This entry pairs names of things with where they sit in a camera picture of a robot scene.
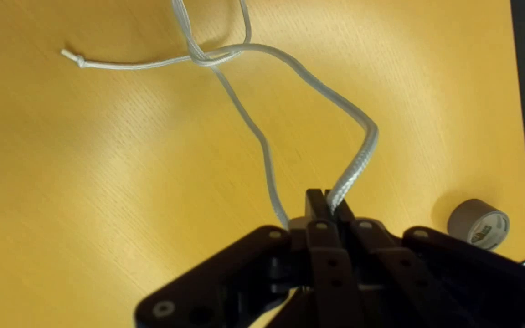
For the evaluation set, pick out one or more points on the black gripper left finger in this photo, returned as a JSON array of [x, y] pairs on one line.
[[262, 274]]

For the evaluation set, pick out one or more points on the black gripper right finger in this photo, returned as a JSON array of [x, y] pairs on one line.
[[444, 280]]

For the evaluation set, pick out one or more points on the gray tape roll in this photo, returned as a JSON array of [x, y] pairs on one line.
[[475, 223]]

